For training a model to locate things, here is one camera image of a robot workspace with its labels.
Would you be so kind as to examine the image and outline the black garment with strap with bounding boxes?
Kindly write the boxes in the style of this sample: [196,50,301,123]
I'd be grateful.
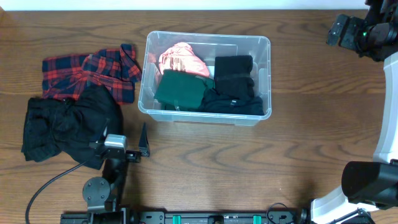
[214,55,254,100]

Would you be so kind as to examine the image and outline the dark green garment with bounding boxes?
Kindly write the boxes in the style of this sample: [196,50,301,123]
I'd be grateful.
[154,70,215,110]

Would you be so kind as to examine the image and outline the pink shirt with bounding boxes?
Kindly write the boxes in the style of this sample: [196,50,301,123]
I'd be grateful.
[159,42,210,78]

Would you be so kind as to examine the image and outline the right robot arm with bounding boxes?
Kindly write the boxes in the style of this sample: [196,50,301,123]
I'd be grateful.
[297,0,397,223]

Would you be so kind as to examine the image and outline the dark navy garment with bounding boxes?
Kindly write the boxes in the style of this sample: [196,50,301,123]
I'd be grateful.
[198,89,265,116]

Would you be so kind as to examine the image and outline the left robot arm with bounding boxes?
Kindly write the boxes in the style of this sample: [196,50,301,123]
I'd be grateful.
[82,124,150,224]

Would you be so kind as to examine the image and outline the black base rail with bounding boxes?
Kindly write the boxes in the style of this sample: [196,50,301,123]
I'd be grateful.
[60,208,312,224]

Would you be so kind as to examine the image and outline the clear plastic storage bin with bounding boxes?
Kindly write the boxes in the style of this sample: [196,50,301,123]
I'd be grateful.
[137,30,272,126]

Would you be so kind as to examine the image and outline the red navy plaid shirt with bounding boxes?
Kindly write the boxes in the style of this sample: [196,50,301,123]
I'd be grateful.
[42,44,142,105]

